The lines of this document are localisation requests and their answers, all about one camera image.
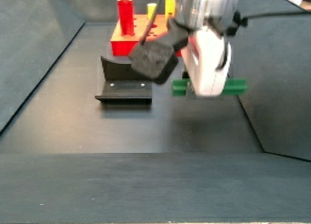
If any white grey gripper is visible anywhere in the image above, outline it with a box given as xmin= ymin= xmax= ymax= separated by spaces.
xmin=182 ymin=29 xmax=232 ymax=97

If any green star prism bar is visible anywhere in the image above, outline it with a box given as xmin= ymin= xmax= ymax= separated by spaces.
xmin=171 ymin=78 xmax=248 ymax=97

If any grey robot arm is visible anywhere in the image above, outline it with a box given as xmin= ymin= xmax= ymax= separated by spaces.
xmin=175 ymin=0 xmax=238 ymax=97

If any red peg board base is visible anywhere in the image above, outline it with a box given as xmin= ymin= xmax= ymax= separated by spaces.
xmin=111 ymin=15 xmax=168 ymax=56

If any black curved fixture block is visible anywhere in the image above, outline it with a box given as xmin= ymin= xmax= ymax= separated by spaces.
xmin=95 ymin=57 xmax=152 ymax=104

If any yellow cylinder peg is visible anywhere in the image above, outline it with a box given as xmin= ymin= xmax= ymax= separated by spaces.
xmin=147 ymin=3 xmax=156 ymax=20

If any large yellow oblong peg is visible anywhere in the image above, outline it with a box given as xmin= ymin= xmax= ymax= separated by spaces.
xmin=164 ymin=0 xmax=175 ymax=19

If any tall red peg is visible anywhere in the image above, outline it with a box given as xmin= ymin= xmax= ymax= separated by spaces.
xmin=118 ymin=0 xmax=135 ymax=36

